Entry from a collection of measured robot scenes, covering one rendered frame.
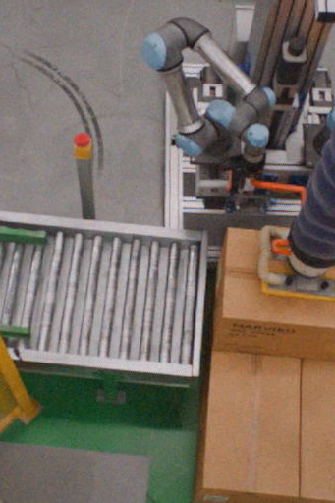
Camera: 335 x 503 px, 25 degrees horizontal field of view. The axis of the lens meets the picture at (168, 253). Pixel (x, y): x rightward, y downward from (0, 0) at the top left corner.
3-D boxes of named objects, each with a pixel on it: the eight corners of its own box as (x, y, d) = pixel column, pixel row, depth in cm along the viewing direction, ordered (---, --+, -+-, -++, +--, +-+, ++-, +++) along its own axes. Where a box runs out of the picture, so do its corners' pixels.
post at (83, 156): (84, 250, 412) (73, 149, 321) (86, 239, 415) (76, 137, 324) (97, 251, 412) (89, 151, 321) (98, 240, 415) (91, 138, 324)
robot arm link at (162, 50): (223, 142, 305) (183, 22, 270) (197, 164, 300) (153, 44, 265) (203, 135, 313) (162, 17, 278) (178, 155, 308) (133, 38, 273)
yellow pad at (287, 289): (260, 293, 292) (262, 288, 287) (261, 269, 296) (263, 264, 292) (347, 304, 292) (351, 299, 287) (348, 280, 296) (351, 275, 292)
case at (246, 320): (211, 348, 335) (222, 317, 299) (216, 265, 352) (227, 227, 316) (346, 361, 335) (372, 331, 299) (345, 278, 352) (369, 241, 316)
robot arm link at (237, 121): (237, 108, 280) (259, 127, 278) (216, 126, 277) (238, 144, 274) (240, 95, 273) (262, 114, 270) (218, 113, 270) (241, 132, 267)
